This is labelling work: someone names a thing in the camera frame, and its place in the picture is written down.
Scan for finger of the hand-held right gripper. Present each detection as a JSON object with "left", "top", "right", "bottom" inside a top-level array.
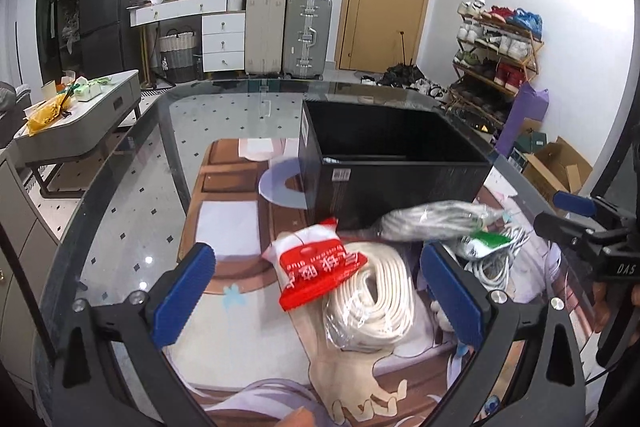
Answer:
[
  {"left": 552, "top": 190, "right": 623, "bottom": 220},
  {"left": 532, "top": 212, "right": 603, "bottom": 254}
]

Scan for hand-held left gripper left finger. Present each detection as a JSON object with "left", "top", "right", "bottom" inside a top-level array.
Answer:
[{"left": 50, "top": 242, "right": 221, "bottom": 427}]

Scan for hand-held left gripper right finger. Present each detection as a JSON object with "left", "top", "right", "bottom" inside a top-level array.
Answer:
[{"left": 419, "top": 241, "right": 588, "bottom": 427}]

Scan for green white cable packet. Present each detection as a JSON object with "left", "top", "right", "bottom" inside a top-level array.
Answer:
[{"left": 452, "top": 227, "right": 533, "bottom": 294}]

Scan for white rope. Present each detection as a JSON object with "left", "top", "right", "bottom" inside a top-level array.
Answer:
[{"left": 320, "top": 241, "right": 437, "bottom": 354}]

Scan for grey cable bundle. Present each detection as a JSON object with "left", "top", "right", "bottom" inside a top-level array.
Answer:
[{"left": 375, "top": 199, "right": 507, "bottom": 244}]

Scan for black storage box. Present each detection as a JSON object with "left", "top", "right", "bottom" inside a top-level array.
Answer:
[{"left": 298, "top": 99, "right": 494, "bottom": 231}]

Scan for red and white packet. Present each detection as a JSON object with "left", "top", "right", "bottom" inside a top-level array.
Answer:
[{"left": 261, "top": 217, "right": 369, "bottom": 312}]

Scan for person's right hand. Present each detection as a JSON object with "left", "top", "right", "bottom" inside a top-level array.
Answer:
[{"left": 591, "top": 279, "right": 613, "bottom": 334}]

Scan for open cardboard box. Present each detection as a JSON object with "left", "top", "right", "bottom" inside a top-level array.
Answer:
[{"left": 522, "top": 137, "right": 594, "bottom": 208}]

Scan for printed desk mat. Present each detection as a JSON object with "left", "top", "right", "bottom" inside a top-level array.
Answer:
[{"left": 165, "top": 137, "right": 601, "bottom": 427}]

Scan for dark green box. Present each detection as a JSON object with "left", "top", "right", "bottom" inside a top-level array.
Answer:
[{"left": 509, "top": 129, "right": 547, "bottom": 168}]

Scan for purple bag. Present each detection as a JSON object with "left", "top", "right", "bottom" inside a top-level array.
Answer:
[{"left": 495, "top": 82, "right": 550, "bottom": 158}]

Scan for wooden shoe rack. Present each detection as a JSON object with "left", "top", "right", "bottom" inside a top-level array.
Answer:
[{"left": 446, "top": 7, "right": 545, "bottom": 130}]

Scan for grey side cabinet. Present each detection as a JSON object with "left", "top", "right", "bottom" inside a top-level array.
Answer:
[{"left": 0, "top": 147, "right": 67, "bottom": 390}]

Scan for rows of shoes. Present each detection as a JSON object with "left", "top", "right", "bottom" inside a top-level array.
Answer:
[{"left": 450, "top": 0, "right": 543, "bottom": 118}]

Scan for shoes on floor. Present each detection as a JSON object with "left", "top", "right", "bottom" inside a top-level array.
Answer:
[{"left": 360, "top": 73, "right": 449, "bottom": 102}]

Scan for grey coffee table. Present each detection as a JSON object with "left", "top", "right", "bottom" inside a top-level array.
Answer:
[{"left": 12, "top": 69, "right": 143, "bottom": 198}]

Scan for black umbrella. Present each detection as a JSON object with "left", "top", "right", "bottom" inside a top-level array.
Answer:
[{"left": 379, "top": 32, "right": 427, "bottom": 88}]

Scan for green white packets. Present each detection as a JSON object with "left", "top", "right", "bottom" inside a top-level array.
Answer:
[{"left": 72, "top": 76, "right": 114, "bottom": 102}]

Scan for yellow plastic bag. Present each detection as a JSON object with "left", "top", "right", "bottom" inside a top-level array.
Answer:
[{"left": 25, "top": 93, "right": 72, "bottom": 136}]

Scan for wicker basket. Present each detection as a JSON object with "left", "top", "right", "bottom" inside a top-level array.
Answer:
[{"left": 159, "top": 27, "right": 197, "bottom": 84}]

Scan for white vanity desk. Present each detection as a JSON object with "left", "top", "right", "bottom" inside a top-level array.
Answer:
[{"left": 126, "top": 0, "right": 247, "bottom": 74}]

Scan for beige suitcase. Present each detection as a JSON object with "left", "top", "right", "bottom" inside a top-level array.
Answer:
[{"left": 245, "top": 0, "right": 287, "bottom": 78}]

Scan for silver suitcase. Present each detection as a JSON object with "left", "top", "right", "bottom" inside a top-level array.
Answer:
[{"left": 283, "top": 0, "right": 333, "bottom": 80}]

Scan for dark refrigerator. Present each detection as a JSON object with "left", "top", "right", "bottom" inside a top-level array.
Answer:
[{"left": 79, "top": 0, "right": 152, "bottom": 78}]

